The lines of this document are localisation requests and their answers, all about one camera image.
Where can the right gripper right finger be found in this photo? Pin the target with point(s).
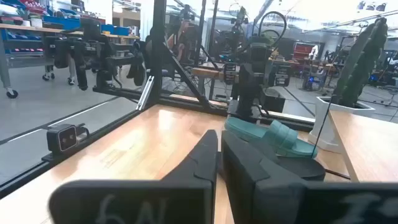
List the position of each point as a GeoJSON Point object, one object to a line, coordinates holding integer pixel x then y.
{"type": "Point", "coordinates": [264, 193]}

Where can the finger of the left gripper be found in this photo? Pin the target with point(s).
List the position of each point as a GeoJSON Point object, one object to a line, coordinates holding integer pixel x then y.
{"type": "Point", "coordinates": [258, 93]}
{"type": "Point", "coordinates": [245, 93]}

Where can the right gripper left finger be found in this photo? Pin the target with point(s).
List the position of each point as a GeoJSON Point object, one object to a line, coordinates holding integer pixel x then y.
{"type": "Point", "coordinates": [186, 193]}

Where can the green rubber slide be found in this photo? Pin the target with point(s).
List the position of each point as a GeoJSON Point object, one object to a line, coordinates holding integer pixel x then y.
{"type": "Point", "coordinates": [280, 137]}

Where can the black rubber slide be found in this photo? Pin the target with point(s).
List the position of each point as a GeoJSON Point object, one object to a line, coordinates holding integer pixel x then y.
{"type": "Point", "coordinates": [311, 169]}

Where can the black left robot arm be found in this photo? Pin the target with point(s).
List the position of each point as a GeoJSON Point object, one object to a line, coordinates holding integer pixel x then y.
{"type": "Point", "coordinates": [273, 101]}

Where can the small wooden table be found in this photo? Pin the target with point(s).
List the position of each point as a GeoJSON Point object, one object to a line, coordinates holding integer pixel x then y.
{"type": "Point", "coordinates": [205, 73]}

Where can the red cabinet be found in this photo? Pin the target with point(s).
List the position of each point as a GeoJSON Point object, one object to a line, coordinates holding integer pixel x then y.
{"type": "Point", "coordinates": [303, 49]}

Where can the white faceted plant pot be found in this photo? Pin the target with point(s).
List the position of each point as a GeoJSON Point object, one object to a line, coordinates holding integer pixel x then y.
{"type": "Point", "coordinates": [323, 127]}

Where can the person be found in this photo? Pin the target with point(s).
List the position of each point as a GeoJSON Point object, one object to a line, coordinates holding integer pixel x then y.
{"type": "Point", "coordinates": [180, 40]}

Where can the tall green cactus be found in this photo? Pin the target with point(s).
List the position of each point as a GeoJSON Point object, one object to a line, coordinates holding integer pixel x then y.
{"type": "Point", "coordinates": [360, 62]}

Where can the blue storage bin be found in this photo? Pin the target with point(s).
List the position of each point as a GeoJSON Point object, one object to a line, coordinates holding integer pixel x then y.
{"type": "Point", "coordinates": [62, 22]}
{"type": "Point", "coordinates": [115, 30]}

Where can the wooden workbench with bins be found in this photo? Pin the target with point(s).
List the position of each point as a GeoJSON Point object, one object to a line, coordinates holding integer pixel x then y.
{"type": "Point", "coordinates": [28, 29]}

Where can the silver metal bracket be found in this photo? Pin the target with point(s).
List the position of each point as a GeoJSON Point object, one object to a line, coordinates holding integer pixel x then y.
{"type": "Point", "coordinates": [145, 93]}

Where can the black aluminium table frame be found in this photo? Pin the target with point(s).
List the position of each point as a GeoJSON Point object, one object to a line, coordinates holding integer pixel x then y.
{"type": "Point", "coordinates": [157, 46]}

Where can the small black table-level camera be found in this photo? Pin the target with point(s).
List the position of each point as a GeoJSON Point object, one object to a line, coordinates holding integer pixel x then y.
{"type": "Point", "coordinates": [62, 138]}

